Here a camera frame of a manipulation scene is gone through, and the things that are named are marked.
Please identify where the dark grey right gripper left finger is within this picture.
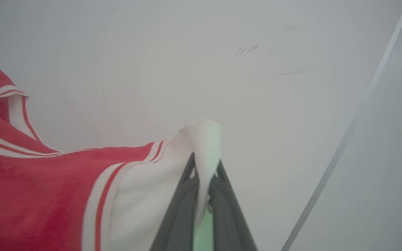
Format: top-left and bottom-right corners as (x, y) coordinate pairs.
(150, 152), (200, 251)

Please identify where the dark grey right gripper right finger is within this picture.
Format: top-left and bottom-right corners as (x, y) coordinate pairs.
(209, 160), (259, 251)

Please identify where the red and white zip jacket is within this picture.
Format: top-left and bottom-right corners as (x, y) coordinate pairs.
(0, 45), (222, 251)

